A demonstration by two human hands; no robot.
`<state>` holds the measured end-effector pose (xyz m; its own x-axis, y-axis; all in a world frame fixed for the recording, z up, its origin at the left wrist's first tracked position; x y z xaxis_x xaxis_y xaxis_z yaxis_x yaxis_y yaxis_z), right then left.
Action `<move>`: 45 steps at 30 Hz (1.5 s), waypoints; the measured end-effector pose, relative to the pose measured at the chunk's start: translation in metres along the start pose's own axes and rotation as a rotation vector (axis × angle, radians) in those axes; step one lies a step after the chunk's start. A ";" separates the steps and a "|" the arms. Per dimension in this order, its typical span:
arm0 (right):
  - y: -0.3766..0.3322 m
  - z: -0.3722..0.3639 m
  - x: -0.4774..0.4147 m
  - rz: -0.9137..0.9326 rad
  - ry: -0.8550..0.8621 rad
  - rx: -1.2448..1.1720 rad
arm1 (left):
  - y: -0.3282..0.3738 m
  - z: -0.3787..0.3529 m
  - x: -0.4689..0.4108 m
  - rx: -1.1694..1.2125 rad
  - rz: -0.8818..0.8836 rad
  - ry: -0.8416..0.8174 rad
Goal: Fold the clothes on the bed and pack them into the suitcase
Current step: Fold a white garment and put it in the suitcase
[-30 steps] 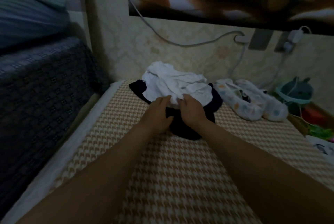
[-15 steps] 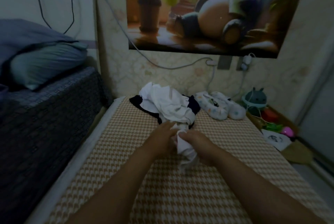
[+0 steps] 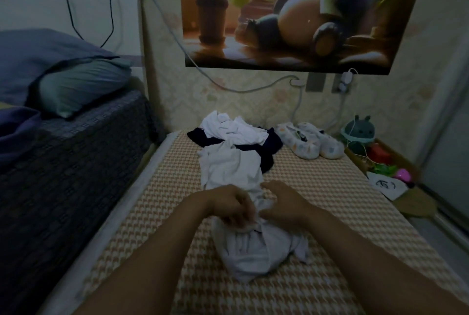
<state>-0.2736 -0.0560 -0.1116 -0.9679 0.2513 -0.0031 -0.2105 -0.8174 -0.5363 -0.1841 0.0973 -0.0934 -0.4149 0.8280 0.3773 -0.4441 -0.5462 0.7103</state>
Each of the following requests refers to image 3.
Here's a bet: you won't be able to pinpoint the person's right hand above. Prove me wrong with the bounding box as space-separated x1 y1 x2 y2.
260 181 317 230

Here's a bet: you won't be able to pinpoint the person's left hand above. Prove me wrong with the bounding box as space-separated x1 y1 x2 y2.
200 184 258 233

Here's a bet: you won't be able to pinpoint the white printed t-shirt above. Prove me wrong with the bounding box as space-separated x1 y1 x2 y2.
197 140 313 283

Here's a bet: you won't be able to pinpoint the black garment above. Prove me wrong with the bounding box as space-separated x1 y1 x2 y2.
187 126 284 175

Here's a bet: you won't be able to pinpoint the white polo shirt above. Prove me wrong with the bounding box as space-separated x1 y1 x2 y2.
201 111 271 148

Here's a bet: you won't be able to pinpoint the person's right forearm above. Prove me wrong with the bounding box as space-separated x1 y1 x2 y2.
302 206 469 315

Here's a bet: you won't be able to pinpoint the person's left forearm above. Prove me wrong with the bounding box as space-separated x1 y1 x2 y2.
73 197 222 315

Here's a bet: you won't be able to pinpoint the white printed card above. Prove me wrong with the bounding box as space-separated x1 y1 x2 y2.
365 172 410 203

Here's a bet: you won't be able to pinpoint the green toy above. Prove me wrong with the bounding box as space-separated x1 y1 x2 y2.
370 163 399 177

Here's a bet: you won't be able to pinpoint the teal round bunny lamp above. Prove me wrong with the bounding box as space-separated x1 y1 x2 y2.
341 115 378 148

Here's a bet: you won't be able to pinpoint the red toy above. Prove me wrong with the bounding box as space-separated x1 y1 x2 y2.
366 142 394 164

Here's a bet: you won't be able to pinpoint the pink ball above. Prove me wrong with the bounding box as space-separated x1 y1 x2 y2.
394 168 413 185

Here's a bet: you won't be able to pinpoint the wooden bedside tray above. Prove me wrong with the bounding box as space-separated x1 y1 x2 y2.
344 139 440 217

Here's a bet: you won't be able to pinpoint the white charger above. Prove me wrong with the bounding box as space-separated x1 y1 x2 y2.
337 68 356 95

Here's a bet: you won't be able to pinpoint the dark patterned bed cover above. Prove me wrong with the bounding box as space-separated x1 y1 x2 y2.
0 90 164 315

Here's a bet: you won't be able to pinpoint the grey sliding door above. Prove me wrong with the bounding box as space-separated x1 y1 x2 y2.
420 84 469 233

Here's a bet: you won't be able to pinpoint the grey-green pillow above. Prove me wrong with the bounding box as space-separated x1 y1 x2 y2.
33 58 133 120

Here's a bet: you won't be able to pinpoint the blue folded blanket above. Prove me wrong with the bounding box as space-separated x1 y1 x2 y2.
0 106 42 167

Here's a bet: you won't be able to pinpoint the blue pillow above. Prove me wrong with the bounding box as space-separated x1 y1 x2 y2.
0 29 122 107

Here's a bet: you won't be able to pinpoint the thin white charger cable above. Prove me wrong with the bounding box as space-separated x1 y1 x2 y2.
328 91 354 134

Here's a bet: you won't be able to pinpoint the long white cable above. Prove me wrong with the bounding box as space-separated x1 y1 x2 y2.
139 0 306 95

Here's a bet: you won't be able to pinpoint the grey wall socket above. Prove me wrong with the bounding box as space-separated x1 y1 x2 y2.
305 73 326 94

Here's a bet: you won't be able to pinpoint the cartoon bear wall poster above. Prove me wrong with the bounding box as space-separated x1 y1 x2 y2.
178 0 432 76

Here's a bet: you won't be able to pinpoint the black hanging cables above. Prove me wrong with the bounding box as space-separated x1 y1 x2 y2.
57 0 117 49

